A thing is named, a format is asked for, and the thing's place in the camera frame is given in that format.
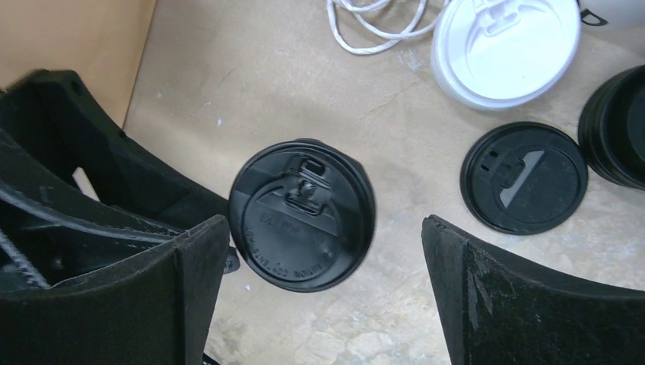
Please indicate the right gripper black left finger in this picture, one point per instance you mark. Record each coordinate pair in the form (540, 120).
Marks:
(155, 307)

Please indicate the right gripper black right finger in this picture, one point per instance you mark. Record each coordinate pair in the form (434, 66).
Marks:
(496, 307)

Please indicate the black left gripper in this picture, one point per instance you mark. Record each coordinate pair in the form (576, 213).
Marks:
(50, 230)

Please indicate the brown kraft paper bag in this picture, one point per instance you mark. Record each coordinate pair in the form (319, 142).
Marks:
(103, 41)

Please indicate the single black cup lid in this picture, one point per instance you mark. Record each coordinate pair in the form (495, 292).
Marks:
(302, 215)

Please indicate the white cup lid stack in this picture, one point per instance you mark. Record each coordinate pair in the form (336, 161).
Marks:
(496, 55)

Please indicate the blue checkered paper bag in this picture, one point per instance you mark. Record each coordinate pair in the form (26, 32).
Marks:
(409, 32)

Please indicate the white paper cup stack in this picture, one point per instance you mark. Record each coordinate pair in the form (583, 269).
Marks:
(611, 14)

